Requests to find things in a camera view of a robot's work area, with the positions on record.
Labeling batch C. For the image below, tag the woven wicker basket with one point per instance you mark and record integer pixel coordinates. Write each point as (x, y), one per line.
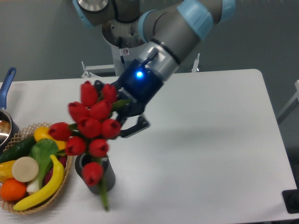
(23, 134)

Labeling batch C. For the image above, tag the green bok choy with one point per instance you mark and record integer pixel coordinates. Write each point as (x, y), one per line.
(41, 153)

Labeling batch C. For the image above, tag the dark green cucumber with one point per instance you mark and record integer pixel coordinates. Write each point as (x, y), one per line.
(18, 150)

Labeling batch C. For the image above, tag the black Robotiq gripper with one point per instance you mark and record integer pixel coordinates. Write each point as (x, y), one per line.
(139, 84)

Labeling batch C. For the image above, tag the orange fruit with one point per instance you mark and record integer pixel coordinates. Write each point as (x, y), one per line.
(13, 190)

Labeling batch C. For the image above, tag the beige round disc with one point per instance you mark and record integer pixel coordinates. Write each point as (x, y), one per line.
(25, 169)

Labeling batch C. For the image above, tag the black device at table edge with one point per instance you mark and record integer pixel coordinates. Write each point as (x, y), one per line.
(291, 200)

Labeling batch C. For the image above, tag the yellow lemon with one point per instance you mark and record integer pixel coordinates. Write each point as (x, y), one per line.
(43, 133)

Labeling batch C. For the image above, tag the dark grey ribbed vase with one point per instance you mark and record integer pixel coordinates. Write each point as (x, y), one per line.
(109, 175)

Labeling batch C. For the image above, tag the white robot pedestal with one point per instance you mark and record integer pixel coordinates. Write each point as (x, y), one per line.
(159, 41)

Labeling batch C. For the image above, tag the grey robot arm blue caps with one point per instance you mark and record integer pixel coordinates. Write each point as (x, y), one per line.
(202, 14)

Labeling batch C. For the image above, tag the red tulip bouquet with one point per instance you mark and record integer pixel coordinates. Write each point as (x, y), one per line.
(93, 127)

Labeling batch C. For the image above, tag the yellow banana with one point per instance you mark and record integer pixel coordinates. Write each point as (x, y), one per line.
(45, 192)

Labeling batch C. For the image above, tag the purple red vegetable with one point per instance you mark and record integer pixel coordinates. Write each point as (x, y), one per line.
(63, 161)

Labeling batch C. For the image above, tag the blue handled saucepan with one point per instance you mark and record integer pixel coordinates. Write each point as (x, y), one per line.
(8, 128)

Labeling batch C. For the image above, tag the white frame at right edge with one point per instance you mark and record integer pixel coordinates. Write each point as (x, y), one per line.
(290, 105)

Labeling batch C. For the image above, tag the yellow bell pepper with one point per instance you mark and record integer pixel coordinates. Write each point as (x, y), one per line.
(6, 170)

